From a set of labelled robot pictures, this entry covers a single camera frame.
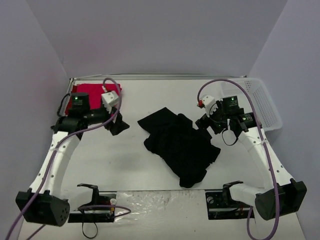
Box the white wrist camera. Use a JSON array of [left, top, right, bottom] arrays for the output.
[[101, 86, 119, 113], [197, 95, 216, 115]]

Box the black t shirt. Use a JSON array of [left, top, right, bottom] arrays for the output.
[[137, 107, 221, 188]]

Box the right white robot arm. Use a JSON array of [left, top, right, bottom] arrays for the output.
[[195, 95, 307, 221]]

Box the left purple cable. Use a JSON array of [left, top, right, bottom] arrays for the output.
[[4, 77, 132, 240]]

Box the purple cable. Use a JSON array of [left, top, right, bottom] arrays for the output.
[[197, 78, 280, 240], [4, 77, 132, 240]]

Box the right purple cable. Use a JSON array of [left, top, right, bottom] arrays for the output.
[[197, 78, 280, 240]]

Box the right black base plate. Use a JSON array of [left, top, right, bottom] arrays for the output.
[[205, 189, 250, 220]]

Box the folded red t shirt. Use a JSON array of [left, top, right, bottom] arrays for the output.
[[64, 83, 119, 115]]

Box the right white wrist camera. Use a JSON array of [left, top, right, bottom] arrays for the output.
[[197, 95, 216, 115]]

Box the white plastic basket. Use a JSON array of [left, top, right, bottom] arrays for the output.
[[220, 77, 283, 132]]

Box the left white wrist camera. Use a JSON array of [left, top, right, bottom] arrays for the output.
[[101, 86, 119, 113]]

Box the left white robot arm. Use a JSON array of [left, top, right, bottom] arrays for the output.
[[15, 90, 130, 227]]

